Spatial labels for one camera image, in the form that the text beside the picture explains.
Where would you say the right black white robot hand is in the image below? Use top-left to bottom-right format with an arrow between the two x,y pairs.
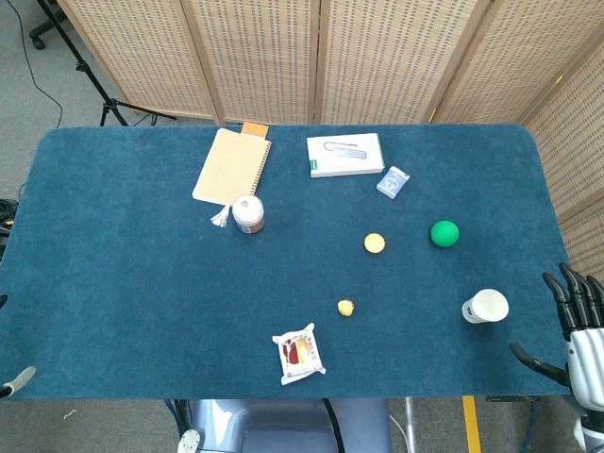
509,262 -> 604,411

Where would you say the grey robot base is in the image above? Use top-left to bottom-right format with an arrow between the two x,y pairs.
176,398 -> 394,453

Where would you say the small blue white box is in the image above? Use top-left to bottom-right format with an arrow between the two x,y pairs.
376,165 -> 411,201

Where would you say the white paper cup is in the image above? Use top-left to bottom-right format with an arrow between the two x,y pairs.
461,289 -> 511,325

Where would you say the green ball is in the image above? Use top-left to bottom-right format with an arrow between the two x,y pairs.
429,219 -> 461,248

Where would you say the packaged bread snack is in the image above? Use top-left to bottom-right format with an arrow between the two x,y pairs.
272,322 -> 327,386

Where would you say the white product box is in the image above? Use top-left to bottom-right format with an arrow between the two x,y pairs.
306,132 -> 385,179

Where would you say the woven folding screen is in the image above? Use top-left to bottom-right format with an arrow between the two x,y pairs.
56,0 -> 604,275

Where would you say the white lidded jar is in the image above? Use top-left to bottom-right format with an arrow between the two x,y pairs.
231,194 -> 265,235

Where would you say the orange sticky note pad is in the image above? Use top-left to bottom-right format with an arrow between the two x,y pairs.
241,121 -> 271,141

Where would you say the beige spiral notebook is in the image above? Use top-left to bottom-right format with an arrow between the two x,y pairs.
192,127 -> 273,207

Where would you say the blue table cloth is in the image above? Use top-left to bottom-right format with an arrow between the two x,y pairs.
0,123 -> 573,402

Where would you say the black tripod stand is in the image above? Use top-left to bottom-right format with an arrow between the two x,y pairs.
36,0 -> 178,127

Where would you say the black office chair base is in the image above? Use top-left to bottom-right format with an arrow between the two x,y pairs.
28,0 -> 72,51

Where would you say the black floor cable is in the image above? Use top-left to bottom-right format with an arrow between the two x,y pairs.
4,0 -> 64,129

